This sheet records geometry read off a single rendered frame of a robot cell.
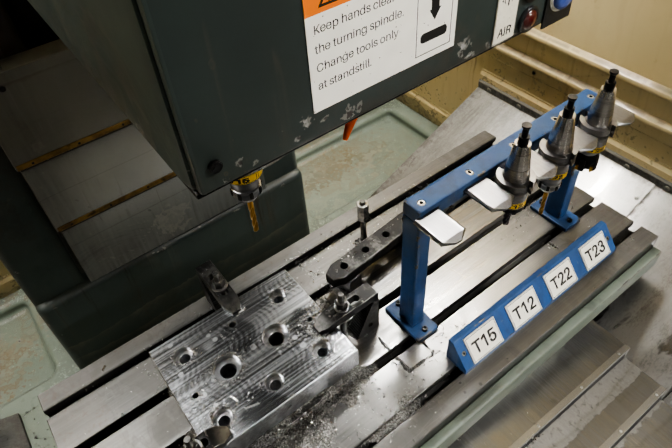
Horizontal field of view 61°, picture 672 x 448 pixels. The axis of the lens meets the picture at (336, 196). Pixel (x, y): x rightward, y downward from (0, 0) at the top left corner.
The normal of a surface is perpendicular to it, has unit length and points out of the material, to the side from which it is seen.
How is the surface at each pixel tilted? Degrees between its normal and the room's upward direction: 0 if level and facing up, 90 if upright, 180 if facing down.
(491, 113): 24
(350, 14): 90
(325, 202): 0
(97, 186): 90
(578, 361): 7
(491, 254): 0
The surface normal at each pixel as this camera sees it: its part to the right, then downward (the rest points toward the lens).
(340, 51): 0.60, 0.53
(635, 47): -0.80, 0.46
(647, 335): -0.38, -0.47
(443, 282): -0.06, -0.71
